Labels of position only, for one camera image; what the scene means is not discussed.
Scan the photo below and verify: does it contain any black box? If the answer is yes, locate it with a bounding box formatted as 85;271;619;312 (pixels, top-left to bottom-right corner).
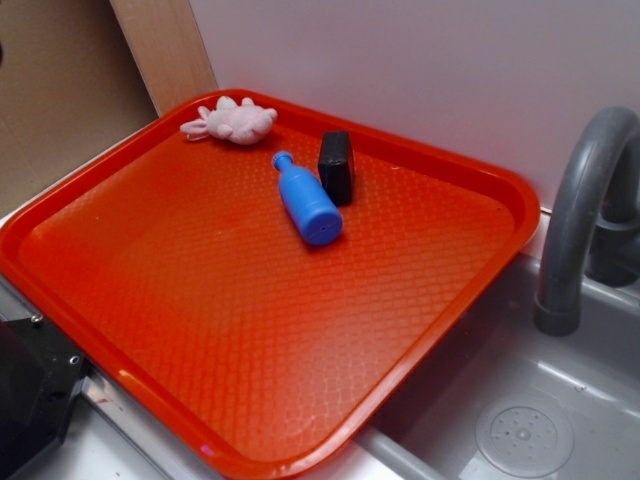
317;131;355;206

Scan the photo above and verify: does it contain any blue plastic bottle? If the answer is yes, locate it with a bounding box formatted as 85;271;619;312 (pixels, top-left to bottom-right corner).
272;151;343;246

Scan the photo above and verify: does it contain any pink plush toy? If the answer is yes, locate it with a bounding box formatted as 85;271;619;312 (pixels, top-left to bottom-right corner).
180;96;278;146

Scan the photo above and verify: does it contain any orange plastic tray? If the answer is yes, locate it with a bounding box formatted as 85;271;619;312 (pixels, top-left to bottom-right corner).
1;94;540;479

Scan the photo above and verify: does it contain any grey plastic sink basin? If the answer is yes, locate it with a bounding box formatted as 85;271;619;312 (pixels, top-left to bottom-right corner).
357;255;639;479

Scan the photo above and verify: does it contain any light wooden board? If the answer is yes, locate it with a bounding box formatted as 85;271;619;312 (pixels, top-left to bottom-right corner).
110;0;218;115

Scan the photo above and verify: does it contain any grey plastic faucet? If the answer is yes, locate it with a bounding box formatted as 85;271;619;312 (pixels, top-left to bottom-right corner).
534;106;639;337

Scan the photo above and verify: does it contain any black metal bracket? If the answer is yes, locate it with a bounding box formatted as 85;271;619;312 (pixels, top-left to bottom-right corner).
1;318;88;479

